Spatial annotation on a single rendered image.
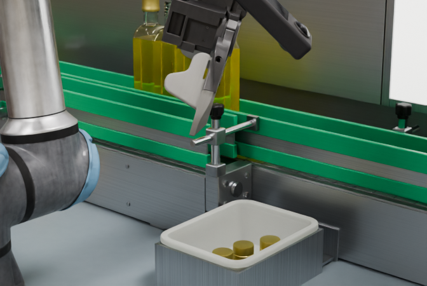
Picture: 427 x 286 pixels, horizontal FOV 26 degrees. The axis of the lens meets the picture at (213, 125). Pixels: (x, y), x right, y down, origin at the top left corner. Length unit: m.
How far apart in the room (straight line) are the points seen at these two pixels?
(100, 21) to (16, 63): 0.82
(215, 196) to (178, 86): 0.58
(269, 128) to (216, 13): 0.62
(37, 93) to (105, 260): 0.37
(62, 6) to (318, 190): 0.93
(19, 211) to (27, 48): 0.23
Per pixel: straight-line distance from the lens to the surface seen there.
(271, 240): 1.51
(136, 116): 1.71
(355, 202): 1.54
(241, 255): 1.48
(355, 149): 1.54
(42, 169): 1.35
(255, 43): 1.82
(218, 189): 1.59
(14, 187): 1.33
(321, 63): 1.74
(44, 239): 1.70
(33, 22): 1.36
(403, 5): 1.63
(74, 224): 1.75
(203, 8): 1.04
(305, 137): 1.59
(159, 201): 1.69
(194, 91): 1.04
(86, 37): 2.21
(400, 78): 1.66
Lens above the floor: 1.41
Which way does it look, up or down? 16 degrees down
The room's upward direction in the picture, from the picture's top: straight up
